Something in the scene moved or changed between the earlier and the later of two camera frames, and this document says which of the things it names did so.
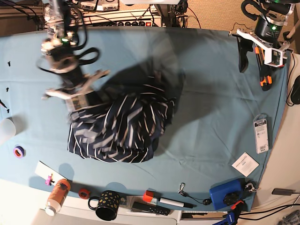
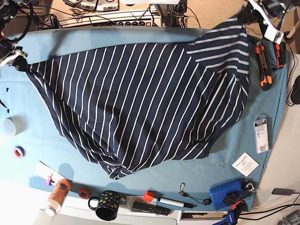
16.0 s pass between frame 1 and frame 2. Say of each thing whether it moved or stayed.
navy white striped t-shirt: moved
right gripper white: moved
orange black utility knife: stayed
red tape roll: stayed
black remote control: stayed
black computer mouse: stayed
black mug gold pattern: stayed
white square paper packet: stayed
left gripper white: moved
